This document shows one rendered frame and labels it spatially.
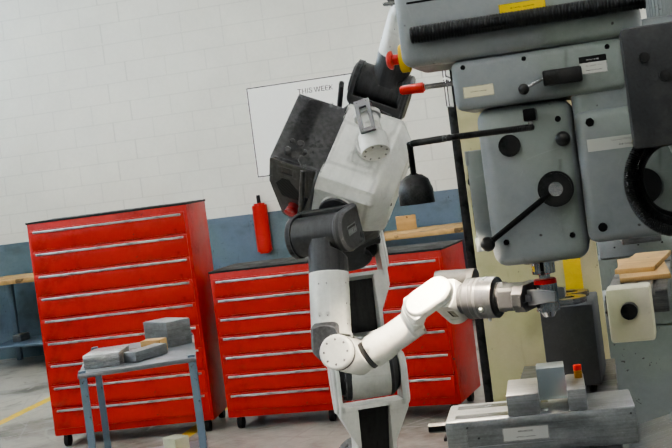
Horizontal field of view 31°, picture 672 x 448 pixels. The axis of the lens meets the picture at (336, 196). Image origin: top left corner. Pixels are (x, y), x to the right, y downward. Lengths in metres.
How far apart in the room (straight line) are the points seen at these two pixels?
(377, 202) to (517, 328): 1.61
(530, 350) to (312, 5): 7.96
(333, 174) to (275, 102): 9.17
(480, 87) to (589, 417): 0.67
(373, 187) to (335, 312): 0.31
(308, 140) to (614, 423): 1.00
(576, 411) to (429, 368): 4.90
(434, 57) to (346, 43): 9.39
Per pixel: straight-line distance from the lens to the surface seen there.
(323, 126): 2.83
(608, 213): 2.38
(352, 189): 2.74
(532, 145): 2.40
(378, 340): 2.61
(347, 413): 3.14
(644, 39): 2.13
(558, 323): 2.82
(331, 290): 2.65
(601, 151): 2.37
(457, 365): 7.15
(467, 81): 2.39
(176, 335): 5.60
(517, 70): 2.38
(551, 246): 2.41
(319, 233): 2.68
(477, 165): 2.49
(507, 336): 4.29
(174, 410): 7.72
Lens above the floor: 1.55
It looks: 1 degrees down
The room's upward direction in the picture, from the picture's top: 7 degrees counter-clockwise
